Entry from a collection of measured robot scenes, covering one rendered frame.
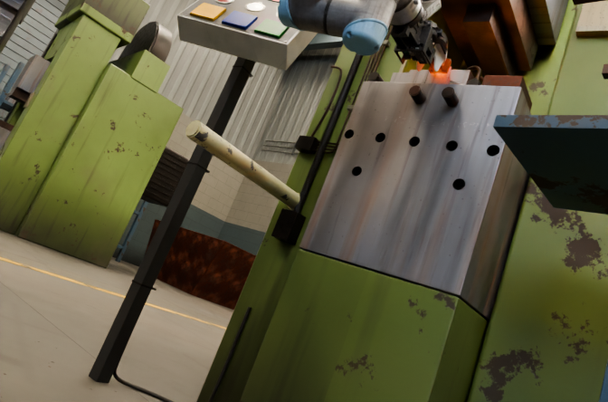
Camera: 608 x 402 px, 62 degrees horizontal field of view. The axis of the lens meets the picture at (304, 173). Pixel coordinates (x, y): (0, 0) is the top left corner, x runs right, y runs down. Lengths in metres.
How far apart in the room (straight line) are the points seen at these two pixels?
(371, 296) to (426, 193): 0.24
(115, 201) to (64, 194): 0.52
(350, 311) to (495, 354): 0.31
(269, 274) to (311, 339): 0.40
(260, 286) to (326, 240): 0.38
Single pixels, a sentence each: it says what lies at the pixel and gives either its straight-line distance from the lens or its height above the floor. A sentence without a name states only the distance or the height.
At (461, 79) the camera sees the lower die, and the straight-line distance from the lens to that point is 1.25.
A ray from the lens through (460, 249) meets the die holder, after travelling 1.00.
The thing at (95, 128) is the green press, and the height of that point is 1.29.
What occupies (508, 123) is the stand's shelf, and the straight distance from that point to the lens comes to 0.77.
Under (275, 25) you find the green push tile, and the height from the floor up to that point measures 1.02.
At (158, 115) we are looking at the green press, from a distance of 5.96.
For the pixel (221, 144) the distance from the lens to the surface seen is 1.19.
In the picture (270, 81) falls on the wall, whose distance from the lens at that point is 11.61.
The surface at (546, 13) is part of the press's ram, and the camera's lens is 1.67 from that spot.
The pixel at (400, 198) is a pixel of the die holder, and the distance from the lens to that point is 1.08.
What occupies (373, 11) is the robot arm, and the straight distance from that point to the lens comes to 0.97.
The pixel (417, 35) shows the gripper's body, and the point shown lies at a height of 0.96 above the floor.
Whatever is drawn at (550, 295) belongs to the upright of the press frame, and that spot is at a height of 0.55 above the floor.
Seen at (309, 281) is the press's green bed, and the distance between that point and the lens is 1.12.
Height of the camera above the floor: 0.34
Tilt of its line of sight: 14 degrees up
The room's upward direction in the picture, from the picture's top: 22 degrees clockwise
